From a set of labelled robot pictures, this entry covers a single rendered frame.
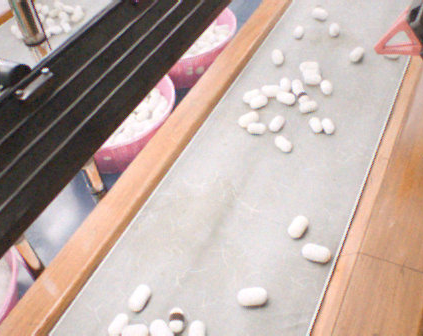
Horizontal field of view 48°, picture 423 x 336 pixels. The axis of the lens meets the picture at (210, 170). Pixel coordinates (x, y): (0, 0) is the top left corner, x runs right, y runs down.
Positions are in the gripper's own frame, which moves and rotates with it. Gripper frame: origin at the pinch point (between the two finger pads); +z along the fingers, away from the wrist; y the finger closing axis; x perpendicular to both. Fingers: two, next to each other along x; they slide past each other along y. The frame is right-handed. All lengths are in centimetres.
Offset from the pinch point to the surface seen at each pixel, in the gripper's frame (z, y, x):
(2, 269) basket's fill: 40, 51, -15
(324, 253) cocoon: 5.1, 32.6, 9.8
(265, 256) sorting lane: 12.2, 34.8, 6.6
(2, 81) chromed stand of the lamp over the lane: -2, 51, -31
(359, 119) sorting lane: 9.1, 2.3, 9.5
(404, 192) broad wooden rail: -0.7, 18.7, 14.0
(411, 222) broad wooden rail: -2.2, 23.7, 15.2
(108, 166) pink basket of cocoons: 42, 26, -12
